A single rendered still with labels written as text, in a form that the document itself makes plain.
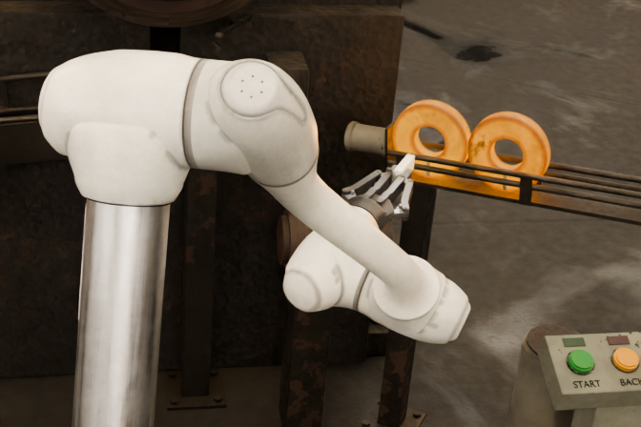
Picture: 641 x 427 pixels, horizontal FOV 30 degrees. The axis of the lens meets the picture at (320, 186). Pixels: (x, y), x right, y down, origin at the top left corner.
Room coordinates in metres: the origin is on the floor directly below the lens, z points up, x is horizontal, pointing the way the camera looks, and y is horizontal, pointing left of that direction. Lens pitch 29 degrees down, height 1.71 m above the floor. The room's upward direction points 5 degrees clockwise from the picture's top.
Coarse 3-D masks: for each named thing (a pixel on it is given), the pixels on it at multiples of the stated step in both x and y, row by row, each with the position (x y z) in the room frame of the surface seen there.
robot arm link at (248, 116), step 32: (224, 64) 1.28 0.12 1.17; (256, 64) 1.23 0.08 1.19; (192, 96) 1.24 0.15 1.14; (224, 96) 1.20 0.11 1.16; (256, 96) 1.20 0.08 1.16; (288, 96) 1.23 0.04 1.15; (192, 128) 1.22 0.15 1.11; (224, 128) 1.20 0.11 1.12; (256, 128) 1.19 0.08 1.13; (288, 128) 1.22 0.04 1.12; (192, 160) 1.23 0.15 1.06; (224, 160) 1.22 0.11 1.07; (256, 160) 1.23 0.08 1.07; (288, 160) 1.24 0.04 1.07
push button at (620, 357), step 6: (624, 348) 1.56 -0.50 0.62; (618, 354) 1.55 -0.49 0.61; (624, 354) 1.55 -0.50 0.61; (630, 354) 1.55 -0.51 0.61; (618, 360) 1.54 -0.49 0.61; (624, 360) 1.54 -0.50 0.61; (630, 360) 1.54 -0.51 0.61; (636, 360) 1.54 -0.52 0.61; (618, 366) 1.53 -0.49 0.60; (624, 366) 1.53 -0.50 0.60; (630, 366) 1.53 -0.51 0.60; (636, 366) 1.53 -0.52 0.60
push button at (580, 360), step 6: (570, 354) 1.54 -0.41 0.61; (576, 354) 1.54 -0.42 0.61; (582, 354) 1.54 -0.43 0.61; (588, 354) 1.54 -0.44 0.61; (570, 360) 1.53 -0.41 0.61; (576, 360) 1.53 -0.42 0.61; (582, 360) 1.53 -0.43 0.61; (588, 360) 1.53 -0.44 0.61; (570, 366) 1.52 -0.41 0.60; (576, 366) 1.52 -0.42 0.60; (582, 366) 1.52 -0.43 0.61; (588, 366) 1.52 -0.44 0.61; (582, 372) 1.51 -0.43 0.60
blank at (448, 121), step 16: (416, 112) 2.07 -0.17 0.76; (432, 112) 2.06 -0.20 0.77; (448, 112) 2.05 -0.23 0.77; (400, 128) 2.08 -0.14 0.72; (416, 128) 2.07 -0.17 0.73; (448, 128) 2.05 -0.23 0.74; (464, 128) 2.04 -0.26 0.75; (400, 144) 2.08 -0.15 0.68; (416, 144) 2.08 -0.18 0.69; (448, 144) 2.04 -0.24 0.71; (464, 144) 2.03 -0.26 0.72; (416, 160) 2.07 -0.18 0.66; (464, 160) 2.03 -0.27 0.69; (432, 176) 2.05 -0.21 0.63
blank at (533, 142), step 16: (496, 112) 2.04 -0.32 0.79; (512, 112) 2.02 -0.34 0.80; (480, 128) 2.02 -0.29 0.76; (496, 128) 2.01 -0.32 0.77; (512, 128) 2.00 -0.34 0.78; (528, 128) 1.99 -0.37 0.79; (480, 144) 2.02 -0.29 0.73; (528, 144) 1.98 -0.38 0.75; (544, 144) 1.98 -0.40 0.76; (480, 160) 2.02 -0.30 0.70; (496, 160) 2.02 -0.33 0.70; (528, 160) 1.98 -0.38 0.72; (544, 160) 1.97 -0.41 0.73; (496, 176) 2.00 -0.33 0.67
